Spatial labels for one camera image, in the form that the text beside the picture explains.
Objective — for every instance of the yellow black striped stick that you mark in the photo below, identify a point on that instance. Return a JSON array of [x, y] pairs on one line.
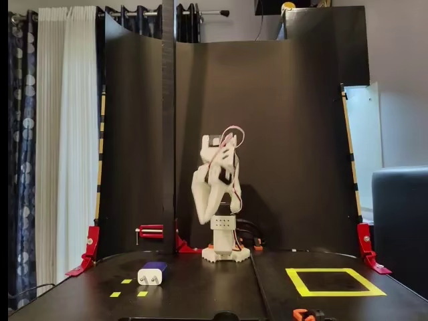
[[349, 140], [100, 147]]

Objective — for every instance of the white pleated curtain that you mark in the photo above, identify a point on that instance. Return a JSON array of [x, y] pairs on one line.
[[67, 133]]

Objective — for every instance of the black backdrop board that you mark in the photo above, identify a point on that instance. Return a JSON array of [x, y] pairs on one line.
[[284, 133]]

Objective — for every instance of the orange black spring clamp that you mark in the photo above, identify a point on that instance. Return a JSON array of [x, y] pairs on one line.
[[301, 315]]

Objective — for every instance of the silver curtain rod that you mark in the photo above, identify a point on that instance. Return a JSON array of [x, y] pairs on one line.
[[210, 13]]

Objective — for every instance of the blue white charger block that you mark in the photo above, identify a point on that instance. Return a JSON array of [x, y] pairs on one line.
[[152, 277]]

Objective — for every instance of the black round knob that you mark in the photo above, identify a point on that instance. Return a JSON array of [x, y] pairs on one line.
[[226, 317]]

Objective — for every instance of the dark blue patterned curtain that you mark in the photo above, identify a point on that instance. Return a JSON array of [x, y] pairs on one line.
[[133, 23], [21, 133]]

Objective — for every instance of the red clamp with silver screw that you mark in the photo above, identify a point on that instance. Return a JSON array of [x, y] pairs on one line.
[[150, 234]]

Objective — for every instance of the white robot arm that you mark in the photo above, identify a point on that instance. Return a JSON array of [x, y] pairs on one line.
[[224, 240]]

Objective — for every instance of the yellow tape square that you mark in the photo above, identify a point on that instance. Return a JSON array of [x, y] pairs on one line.
[[334, 293]]

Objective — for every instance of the red bracket clamp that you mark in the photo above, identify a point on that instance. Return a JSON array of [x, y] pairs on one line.
[[183, 245]]

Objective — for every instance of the small orange base clamp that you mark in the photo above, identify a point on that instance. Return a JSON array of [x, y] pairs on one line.
[[257, 247], [238, 247], [211, 246]]

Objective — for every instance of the yellow ball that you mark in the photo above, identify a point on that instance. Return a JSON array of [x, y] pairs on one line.
[[287, 6]]

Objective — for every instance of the red corner clamp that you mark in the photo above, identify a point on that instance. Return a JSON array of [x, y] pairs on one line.
[[365, 240], [92, 240]]

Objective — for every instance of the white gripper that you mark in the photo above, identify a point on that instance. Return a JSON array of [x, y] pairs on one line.
[[202, 187]]

